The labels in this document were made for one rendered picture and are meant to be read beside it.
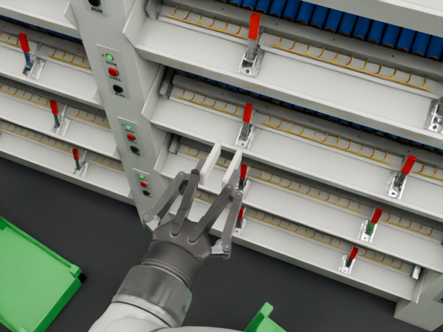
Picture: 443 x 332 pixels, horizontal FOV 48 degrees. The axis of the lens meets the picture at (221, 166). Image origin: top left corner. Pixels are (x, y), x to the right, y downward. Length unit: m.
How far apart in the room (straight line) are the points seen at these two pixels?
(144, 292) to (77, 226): 0.86
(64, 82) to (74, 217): 0.54
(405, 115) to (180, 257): 0.36
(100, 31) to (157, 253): 0.35
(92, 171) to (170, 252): 0.73
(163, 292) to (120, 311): 0.05
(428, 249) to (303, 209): 0.25
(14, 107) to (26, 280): 0.46
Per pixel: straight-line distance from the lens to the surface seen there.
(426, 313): 1.30
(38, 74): 1.05
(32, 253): 1.45
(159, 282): 0.62
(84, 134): 1.17
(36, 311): 1.39
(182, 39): 0.78
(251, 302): 1.33
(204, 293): 1.33
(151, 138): 0.98
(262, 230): 1.22
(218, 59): 0.75
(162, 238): 0.68
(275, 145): 0.89
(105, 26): 0.79
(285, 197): 1.05
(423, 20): 0.61
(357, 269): 1.23
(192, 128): 0.91
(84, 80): 1.00
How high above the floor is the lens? 1.27
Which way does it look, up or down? 59 degrees down
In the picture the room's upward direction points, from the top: straight up
